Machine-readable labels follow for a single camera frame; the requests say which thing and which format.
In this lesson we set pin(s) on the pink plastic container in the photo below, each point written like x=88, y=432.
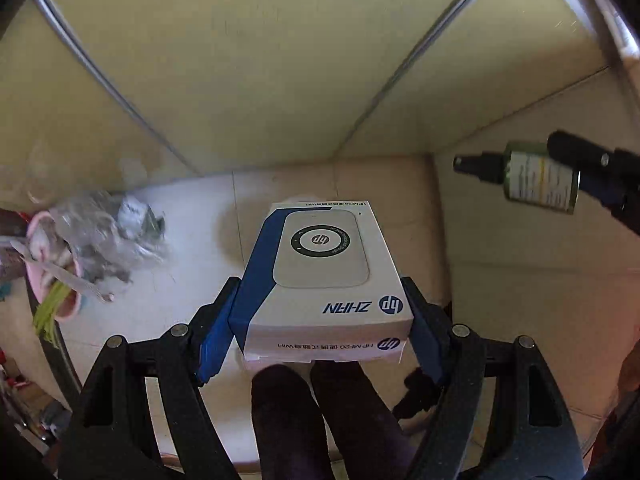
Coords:
x=37, y=270

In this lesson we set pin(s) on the green strip bundle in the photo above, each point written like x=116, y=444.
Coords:
x=50, y=310

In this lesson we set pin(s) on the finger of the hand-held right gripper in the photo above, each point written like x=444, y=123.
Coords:
x=615, y=200
x=590, y=152

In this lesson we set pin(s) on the colourful printed clutter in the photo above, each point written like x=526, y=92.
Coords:
x=25, y=400

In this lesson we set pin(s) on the grey metal trim strip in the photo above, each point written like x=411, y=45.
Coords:
x=110, y=82
x=425, y=45

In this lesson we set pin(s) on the crumpled clear plastic bag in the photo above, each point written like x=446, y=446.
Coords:
x=100, y=240

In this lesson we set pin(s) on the green spray bottle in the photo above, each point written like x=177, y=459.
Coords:
x=530, y=180

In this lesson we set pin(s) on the shiny metal tube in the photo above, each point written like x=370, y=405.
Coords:
x=600, y=20

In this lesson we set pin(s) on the white and blue cardboard box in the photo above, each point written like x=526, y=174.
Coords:
x=320, y=270

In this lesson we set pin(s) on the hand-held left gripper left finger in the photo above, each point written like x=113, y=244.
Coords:
x=215, y=345

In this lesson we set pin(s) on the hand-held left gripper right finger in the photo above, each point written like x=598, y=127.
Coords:
x=425, y=345

